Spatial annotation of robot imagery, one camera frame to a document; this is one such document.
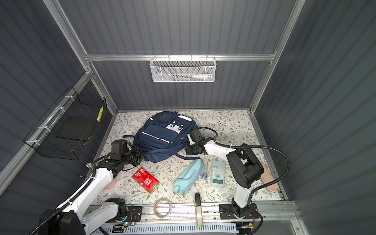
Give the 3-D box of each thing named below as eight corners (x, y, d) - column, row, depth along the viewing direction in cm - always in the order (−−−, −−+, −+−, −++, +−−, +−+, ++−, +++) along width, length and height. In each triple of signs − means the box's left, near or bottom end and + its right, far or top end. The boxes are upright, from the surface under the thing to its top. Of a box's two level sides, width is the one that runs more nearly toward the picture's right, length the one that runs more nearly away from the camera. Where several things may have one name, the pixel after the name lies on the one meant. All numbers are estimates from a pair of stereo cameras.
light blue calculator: (209, 185, 84) (210, 184, 83) (212, 160, 94) (212, 159, 93) (224, 188, 83) (225, 187, 82) (225, 162, 93) (225, 161, 92)
